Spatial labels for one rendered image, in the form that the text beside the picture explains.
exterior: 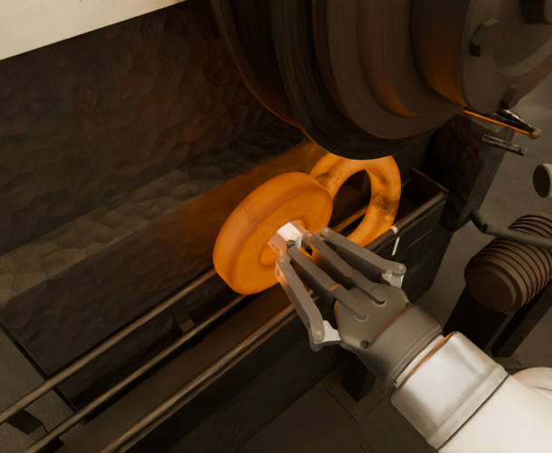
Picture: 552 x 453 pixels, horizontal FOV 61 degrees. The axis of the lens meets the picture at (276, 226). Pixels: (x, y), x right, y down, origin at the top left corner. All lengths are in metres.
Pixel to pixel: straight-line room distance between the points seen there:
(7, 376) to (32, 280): 1.05
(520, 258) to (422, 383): 0.61
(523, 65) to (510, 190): 1.50
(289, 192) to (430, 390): 0.22
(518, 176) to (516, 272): 1.11
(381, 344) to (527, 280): 0.59
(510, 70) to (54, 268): 0.45
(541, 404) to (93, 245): 0.42
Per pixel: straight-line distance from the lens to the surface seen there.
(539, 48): 0.53
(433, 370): 0.42
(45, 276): 0.50
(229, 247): 0.48
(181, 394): 0.60
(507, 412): 0.42
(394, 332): 0.43
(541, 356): 1.57
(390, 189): 0.71
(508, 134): 0.84
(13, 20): 0.40
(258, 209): 0.47
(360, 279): 0.47
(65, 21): 0.42
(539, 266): 1.02
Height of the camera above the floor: 1.24
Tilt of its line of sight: 48 degrees down
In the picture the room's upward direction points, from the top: straight up
